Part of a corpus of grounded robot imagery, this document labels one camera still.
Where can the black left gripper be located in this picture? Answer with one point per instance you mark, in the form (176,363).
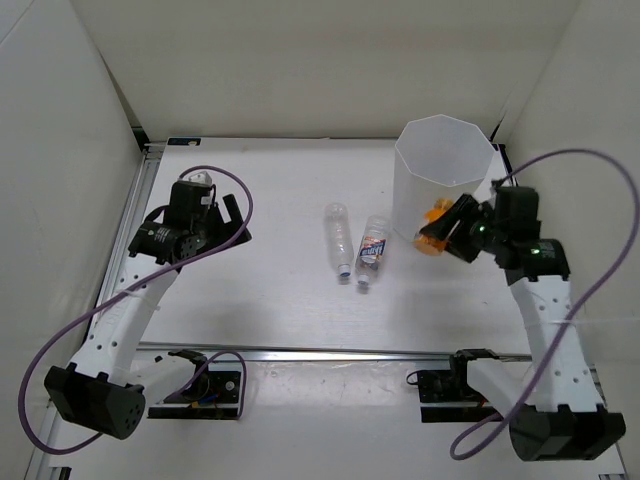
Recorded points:
(227,229)

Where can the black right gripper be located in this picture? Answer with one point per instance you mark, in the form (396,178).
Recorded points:
(441,227)

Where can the orange plastic bottle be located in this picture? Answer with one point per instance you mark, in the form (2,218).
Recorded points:
(428,245)

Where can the clear bottle with blue-white label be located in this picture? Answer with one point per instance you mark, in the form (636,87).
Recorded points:
(371,251)

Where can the clear plastic bottle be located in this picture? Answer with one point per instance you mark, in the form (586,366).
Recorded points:
(338,239)

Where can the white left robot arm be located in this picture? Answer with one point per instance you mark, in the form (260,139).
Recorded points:
(99,389)

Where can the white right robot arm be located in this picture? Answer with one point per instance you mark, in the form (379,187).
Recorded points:
(560,415)

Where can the white plastic bin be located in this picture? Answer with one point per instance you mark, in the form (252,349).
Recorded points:
(435,157)

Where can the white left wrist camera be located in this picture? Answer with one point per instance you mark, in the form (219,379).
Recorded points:
(200,177)

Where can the aluminium rail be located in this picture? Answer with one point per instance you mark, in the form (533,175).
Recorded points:
(299,354)

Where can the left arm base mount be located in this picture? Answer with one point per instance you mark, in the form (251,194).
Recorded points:
(216,393)

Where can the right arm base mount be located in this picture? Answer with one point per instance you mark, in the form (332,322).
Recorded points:
(444,394)

